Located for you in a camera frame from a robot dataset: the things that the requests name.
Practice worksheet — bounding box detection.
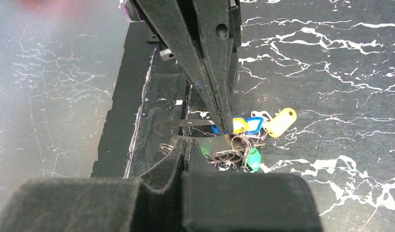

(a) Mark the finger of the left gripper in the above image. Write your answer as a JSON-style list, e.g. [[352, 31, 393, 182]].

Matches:
[[137, 0, 227, 134], [193, 0, 241, 133]]

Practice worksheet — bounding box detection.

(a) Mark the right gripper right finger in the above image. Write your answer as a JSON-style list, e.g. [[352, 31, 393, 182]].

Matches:
[[182, 140, 323, 232]]

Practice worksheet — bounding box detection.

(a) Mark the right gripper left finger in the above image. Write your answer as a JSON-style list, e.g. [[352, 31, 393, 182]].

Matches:
[[0, 139, 187, 232]]

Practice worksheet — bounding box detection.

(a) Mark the white tag key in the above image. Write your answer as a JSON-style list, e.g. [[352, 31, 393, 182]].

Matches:
[[250, 111, 273, 127]]

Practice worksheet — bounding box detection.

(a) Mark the blue tag key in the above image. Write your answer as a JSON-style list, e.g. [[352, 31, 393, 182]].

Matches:
[[212, 116, 265, 135]]

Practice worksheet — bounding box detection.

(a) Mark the yellow tag upper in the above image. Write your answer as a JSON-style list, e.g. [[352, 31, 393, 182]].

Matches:
[[266, 108, 297, 138]]

